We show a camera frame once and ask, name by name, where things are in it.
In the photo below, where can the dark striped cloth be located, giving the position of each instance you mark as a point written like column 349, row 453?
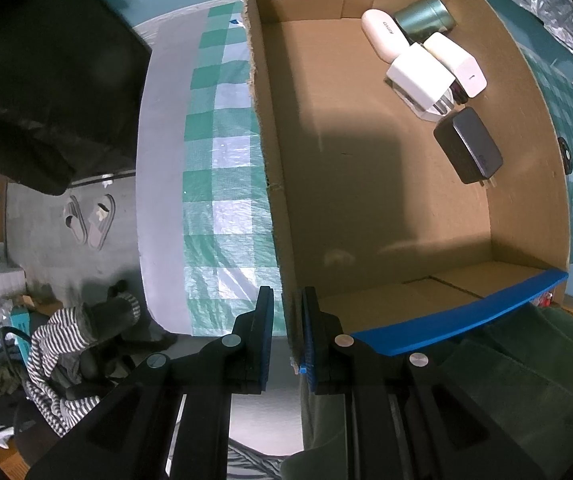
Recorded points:
column 256, row 465

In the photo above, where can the blue cardboard box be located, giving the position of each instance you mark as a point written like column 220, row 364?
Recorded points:
column 366, row 160

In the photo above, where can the grey slipper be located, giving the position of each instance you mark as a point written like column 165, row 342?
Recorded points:
column 101, row 222
column 75, row 220

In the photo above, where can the white plug charger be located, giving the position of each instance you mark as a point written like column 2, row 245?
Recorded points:
column 419, row 72

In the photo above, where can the black charger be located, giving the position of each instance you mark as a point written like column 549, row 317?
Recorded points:
column 468, row 142

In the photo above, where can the white octagonal case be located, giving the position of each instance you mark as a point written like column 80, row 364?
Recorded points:
column 424, row 115

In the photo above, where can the white oval earbud case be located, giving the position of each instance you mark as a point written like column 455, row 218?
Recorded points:
column 381, row 32

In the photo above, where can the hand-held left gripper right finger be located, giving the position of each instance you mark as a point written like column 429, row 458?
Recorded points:
column 309, row 345

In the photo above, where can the green round tin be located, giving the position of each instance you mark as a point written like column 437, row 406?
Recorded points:
column 424, row 17

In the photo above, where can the black round tin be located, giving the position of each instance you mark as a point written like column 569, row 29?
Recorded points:
column 566, row 157

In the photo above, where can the teal box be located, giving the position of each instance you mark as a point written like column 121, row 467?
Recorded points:
column 20, row 330

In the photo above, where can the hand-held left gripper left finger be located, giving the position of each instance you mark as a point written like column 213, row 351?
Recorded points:
column 266, row 345

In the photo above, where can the black hanging clothing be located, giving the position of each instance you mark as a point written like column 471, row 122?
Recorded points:
column 46, row 70

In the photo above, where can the green checkered tablecloth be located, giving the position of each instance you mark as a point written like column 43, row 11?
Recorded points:
column 221, row 160

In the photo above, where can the black office chair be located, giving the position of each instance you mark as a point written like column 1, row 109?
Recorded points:
column 106, row 312

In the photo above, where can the white square adapter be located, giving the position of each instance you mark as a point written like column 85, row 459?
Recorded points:
column 458, row 62

